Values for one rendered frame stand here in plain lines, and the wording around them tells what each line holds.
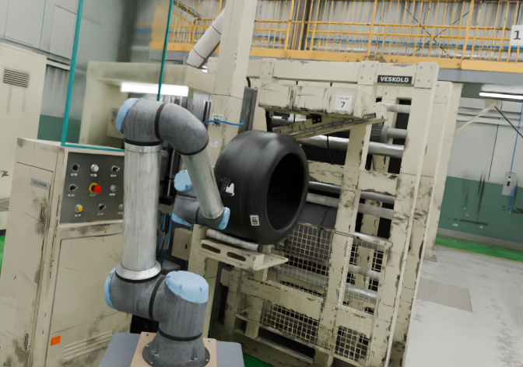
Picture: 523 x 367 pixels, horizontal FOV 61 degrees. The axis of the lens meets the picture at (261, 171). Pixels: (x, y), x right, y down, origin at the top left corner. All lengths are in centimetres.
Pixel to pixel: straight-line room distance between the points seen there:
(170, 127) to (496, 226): 1051
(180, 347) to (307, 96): 151
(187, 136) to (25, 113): 434
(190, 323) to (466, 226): 1021
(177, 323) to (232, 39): 157
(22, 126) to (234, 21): 352
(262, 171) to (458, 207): 951
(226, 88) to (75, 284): 126
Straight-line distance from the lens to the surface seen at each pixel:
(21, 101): 553
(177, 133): 132
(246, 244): 226
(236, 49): 249
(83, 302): 245
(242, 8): 254
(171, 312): 152
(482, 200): 1138
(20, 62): 552
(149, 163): 139
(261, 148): 214
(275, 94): 260
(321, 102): 245
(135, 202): 143
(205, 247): 243
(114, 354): 176
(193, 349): 158
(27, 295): 243
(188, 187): 179
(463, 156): 1143
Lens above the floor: 140
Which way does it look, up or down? 3 degrees down
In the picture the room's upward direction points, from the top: 9 degrees clockwise
